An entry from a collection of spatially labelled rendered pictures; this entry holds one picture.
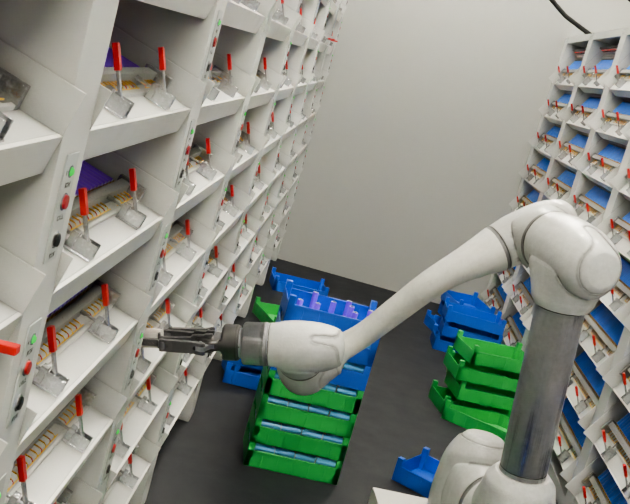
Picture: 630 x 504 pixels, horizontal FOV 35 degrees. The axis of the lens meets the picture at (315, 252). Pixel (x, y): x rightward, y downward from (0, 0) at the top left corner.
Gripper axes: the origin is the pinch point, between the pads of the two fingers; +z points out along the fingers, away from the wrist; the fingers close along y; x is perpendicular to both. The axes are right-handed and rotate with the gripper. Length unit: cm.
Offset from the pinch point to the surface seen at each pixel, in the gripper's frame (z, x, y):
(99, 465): 1.7, -16.8, -27.5
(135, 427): 5.4, -25.6, 15.1
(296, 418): -26, -50, 93
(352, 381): -42, -38, 95
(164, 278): -4.4, 13.0, -1.1
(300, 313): -26, -17, 92
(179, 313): 1.0, -5.4, 42.2
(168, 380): 3.6, -23.1, 42.2
